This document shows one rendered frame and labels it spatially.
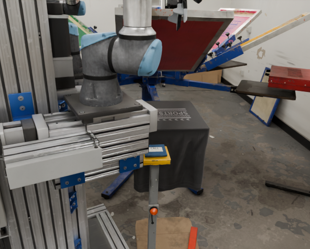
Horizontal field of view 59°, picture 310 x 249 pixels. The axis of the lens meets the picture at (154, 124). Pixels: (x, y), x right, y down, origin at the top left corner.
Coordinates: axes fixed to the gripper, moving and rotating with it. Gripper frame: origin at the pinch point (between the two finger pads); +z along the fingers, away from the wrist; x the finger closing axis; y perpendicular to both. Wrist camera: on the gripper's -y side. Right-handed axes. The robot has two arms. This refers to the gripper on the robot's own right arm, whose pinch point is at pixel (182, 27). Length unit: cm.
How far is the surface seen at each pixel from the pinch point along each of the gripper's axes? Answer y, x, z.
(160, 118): 4, -42, 43
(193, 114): -18, -48, 42
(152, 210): 13, -6, 85
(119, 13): 27.0, -14.4, -8.9
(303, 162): -176, -160, 106
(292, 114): -200, -222, 57
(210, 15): -17.4, -14.6, -9.6
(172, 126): -2, -30, 47
